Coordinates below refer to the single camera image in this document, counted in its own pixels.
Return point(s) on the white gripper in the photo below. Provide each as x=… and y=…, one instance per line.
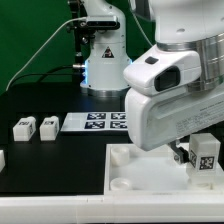
x=155, y=121

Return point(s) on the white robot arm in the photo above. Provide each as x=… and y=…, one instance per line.
x=174, y=89

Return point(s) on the white square tabletop part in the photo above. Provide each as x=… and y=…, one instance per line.
x=130, y=170

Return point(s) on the white L-shaped obstacle fence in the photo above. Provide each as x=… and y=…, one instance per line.
x=112, y=209

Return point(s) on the white part at left edge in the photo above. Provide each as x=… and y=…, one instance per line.
x=2, y=160

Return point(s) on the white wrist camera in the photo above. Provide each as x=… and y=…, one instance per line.
x=158, y=71

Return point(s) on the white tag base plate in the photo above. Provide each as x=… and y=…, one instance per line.
x=95, y=121

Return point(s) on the grey camera on stand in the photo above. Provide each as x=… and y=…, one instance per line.
x=102, y=22

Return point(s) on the black camera stand pole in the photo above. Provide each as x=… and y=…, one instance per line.
x=77, y=12

